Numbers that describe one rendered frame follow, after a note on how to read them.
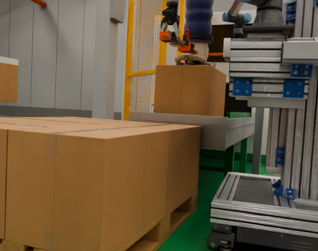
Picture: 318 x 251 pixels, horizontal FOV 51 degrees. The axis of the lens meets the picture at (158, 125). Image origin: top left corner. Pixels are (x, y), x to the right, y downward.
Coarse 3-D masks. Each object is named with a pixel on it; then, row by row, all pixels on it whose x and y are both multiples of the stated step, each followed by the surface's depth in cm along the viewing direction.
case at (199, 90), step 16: (160, 80) 238; (176, 80) 234; (192, 80) 229; (208, 80) 225; (224, 80) 274; (160, 96) 238; (176, 96) 234; (192, 96) 230; (208, 96) 226; (224, 96) 279; (160, 112) 239; (176, 112) 234; (192, 112) 230; (208, 112) 228
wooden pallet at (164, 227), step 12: (192, 192) 204; (180, 204) 182; (192, 204) 206; (168, 216) 164; (180, 216) 194; (156, 228) 155; (168, 228) 165; (0, 240) 121; (132, 240) 126; (144, 240) 157; (156, 240) 155
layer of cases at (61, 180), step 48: (0, 144) 119; (48, 144) 111; (96, 144) 104; (144, 144) 131; (192, 144) 197; (0, 192) 119; (48, 192) 111; (96, 192) 105; (144, 192) 134; (48, 240) 112; (96, 240) 105
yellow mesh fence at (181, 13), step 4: (180, 0) 350; (184, 0) 350; (180, 4) 351; (184, 4) 351; (180, 8) 351; (184, 8) 352; (180, 12) 351; (184, 12) 353; (180, 16) 351; (184, 16) 354; (180, 20) 351; (184, 20) 360; (180, 24) 351; (184, 24) 361; (180, 28) 351; (180, 32) 352; (180, 36) 352; (180, 52) 352; (200, 148) 459; (200, 156) 455
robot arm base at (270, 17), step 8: (264, 8) 153; (272, 8) 152; (280, 8) 154; (256, 16) 157; (264, 16) 153; (272, 16) 152; (280, 16) 153; (256, 24) 155; (264, 24) 152; (272, 24) 151; (280, 24) 152
